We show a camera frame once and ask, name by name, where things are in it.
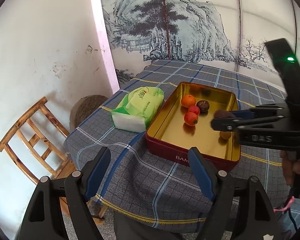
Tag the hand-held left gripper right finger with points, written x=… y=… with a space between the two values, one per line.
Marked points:
x=201 y=170

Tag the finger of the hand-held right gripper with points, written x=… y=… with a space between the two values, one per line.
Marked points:
x=227 y=124
x=240 y=113

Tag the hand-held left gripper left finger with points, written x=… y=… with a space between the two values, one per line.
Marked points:
x=98 y=167

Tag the dark brown mangosteen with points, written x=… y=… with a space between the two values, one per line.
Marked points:
x=203 y=105
x=223 y=115

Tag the green persimmon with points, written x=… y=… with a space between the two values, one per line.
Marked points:
x=225 y=135

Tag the small red fruit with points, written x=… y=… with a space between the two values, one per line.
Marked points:
x=194 y=109
x=190 y=119

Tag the orange mandarin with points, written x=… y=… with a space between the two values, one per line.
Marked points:
x=188 y=100

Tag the red tin box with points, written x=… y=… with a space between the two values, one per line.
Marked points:
x=175 y=130

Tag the person's right hand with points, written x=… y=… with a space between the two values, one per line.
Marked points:
x=288 y=165

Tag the round woven stool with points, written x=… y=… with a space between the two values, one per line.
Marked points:
x=88 y=107

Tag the green tissue pack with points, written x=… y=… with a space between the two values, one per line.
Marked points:
x=137 y=105

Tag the wooden chair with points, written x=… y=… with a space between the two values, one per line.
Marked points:
x=27 y=122

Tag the landscape ink wall painting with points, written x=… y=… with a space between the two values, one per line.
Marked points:
x=190 y=17

